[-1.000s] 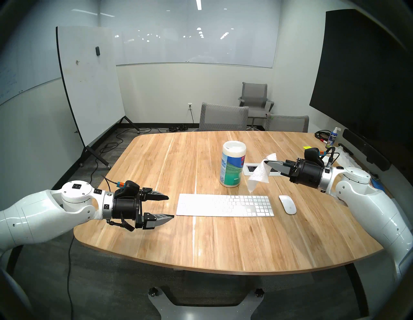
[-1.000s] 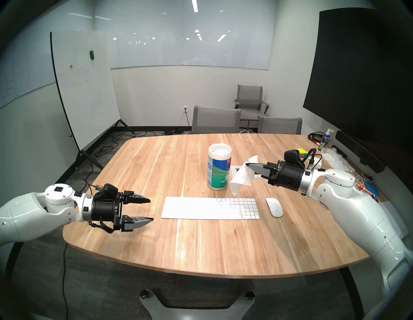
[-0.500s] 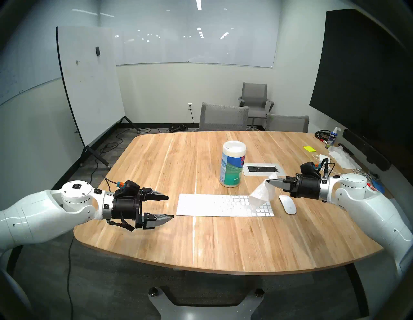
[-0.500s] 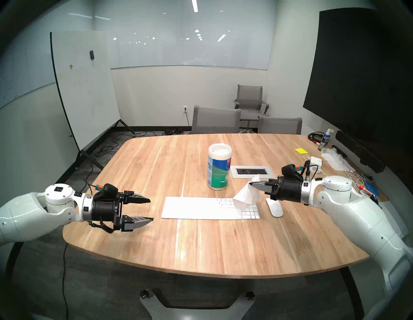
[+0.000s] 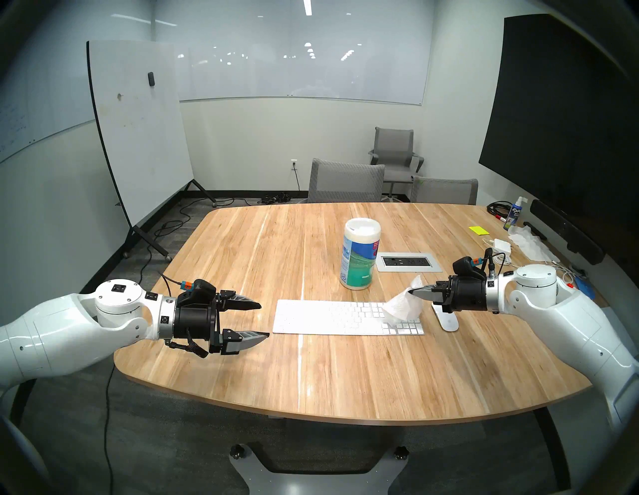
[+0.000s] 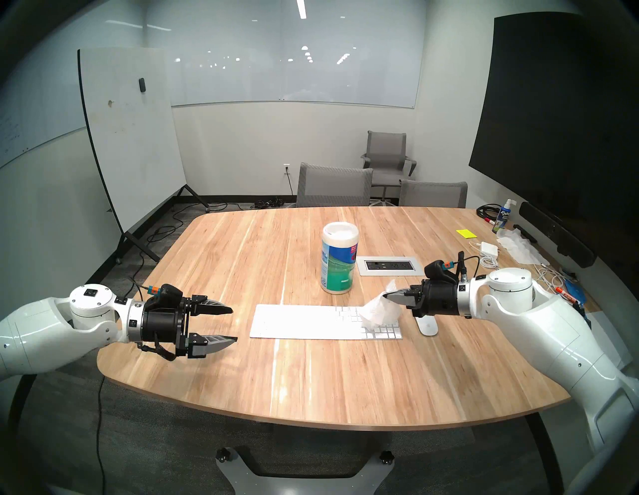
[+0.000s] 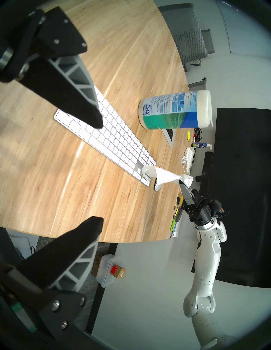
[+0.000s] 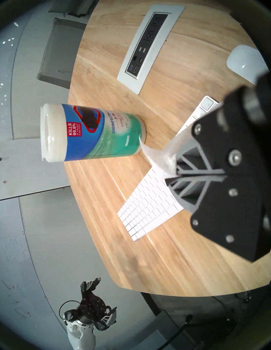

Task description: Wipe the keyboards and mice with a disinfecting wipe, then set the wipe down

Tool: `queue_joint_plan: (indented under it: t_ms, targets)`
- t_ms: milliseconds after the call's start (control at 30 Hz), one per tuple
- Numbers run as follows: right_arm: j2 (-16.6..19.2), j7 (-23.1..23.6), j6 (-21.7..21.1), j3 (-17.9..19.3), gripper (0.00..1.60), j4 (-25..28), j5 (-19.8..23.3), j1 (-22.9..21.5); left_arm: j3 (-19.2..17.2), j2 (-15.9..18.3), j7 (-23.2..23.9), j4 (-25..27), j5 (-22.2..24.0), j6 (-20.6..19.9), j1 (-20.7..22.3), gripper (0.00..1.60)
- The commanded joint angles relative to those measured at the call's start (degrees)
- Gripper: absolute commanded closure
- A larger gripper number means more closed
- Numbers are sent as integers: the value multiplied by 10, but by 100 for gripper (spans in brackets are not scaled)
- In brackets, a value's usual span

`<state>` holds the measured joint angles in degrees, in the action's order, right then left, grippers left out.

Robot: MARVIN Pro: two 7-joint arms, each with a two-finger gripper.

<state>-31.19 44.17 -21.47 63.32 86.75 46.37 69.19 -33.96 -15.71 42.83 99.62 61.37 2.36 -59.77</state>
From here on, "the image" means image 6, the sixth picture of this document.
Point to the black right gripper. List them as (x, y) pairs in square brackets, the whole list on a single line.
[(442, 299)]

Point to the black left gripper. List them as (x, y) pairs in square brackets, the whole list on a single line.
[(162, 327)]

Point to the white disinfecting wipe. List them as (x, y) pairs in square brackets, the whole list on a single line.
[(379, 312)]

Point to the white slim keyboard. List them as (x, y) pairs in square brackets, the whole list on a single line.
[(309, 322)]

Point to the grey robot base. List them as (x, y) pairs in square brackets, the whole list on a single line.
[(304, 484)]

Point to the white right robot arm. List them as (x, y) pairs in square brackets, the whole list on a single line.
[(539, 319)]

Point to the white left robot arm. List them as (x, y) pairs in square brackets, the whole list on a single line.
[(45, 324)]

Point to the disinfecting wipes canister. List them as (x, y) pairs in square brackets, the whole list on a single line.
[(339, 269)]

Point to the white computer mouse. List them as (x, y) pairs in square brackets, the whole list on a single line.
[(428, 327)]

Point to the silver table power outlet box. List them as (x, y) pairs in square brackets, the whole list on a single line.
[(391, 266)]

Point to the yellow sticky note pad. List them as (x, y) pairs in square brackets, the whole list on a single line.
[(466, 233)]

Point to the white power adapter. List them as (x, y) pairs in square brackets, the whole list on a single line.
[(490, 248)]

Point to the low grey mesh chair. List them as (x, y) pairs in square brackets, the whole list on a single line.
[(433, 195)]

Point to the whiteboard cleaner spray bottle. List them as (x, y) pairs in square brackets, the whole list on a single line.
[(501, 219)]

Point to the crumpled white tissue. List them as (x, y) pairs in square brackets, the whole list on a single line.
[(521, 249)]

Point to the wide grey mesh chair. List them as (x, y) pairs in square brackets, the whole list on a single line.
[(333, 187)]

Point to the grey office chair with armrests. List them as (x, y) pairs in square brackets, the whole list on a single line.
[(387, 154)]

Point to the red and white marker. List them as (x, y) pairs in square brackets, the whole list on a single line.
[(563, 289)]

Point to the black video bar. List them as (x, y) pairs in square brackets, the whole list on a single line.
[(554, 230)]

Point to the blue flat object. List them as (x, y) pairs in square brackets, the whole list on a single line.
[(575, 290)]

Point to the black table leg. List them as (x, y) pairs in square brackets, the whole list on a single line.
[(544, 449)]

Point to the freestanding whiteboard with black stand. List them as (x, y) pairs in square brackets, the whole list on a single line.
[(130, 139)]

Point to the ceiling light strip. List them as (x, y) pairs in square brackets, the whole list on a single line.
[(301, 9)]

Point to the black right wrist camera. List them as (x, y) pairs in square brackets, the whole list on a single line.
[(437, 272)]

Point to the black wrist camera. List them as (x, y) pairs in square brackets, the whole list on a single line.
[(437, 272), (168, 297)]

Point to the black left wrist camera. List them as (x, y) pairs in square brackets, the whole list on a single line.
[(168, 297)]

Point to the large black wall screen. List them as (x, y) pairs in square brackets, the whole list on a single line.
[(549, 124)]

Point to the large wall glass board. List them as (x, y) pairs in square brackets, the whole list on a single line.
[(299, 75)]

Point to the side wall glass board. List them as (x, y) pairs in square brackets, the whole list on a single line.
[(30, 120)]

